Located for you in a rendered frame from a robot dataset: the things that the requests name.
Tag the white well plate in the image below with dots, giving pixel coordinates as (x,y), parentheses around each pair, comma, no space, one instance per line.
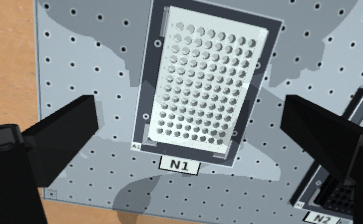
(199,88)

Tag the black well plate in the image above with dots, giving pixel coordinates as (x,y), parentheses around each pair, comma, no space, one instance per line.
(335,197)

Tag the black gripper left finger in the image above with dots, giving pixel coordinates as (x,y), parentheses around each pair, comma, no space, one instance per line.
(38,155)

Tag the grey name plate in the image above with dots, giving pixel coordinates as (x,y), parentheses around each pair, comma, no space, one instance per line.
(316,218)
(179,165)

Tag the grey perforated base plate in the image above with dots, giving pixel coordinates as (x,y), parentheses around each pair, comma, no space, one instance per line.
(96,47)

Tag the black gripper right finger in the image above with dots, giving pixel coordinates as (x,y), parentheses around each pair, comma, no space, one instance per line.
(333,141)

